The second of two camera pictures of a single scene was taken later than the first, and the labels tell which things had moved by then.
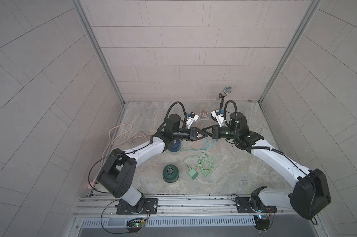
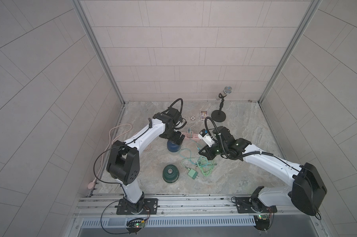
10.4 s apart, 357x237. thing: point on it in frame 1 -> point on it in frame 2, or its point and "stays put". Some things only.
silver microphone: [227, 90] stays put
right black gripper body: [225, 132] -> [216, 149]
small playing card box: [204, 115] stays put
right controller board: [262, 221] stays put
